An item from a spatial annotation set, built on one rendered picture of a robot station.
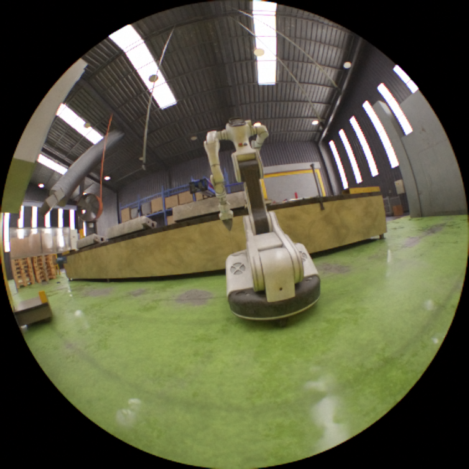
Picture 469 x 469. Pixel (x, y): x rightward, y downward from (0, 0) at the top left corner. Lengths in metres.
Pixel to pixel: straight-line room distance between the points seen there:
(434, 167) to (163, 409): 6.20
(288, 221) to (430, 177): 5.05
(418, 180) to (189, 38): 10.73
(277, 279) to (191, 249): 1.48
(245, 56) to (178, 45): 3.50
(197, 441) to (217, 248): 1.81
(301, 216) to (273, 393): 1.80
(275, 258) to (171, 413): 0.74
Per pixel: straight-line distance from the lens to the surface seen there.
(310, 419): 0.54
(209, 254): 1.94
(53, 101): 1.01
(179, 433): 0.58
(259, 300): 0.73
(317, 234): 2.04
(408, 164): 6.20
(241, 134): 1.33
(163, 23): 9.55
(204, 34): 9.59
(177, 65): 9.94
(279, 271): 0.67
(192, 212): 2.00
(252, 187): 1.08
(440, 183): 5.77
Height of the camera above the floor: 0.52
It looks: 1 degrees down
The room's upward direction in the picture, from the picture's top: 10 degrees counter-clockwise
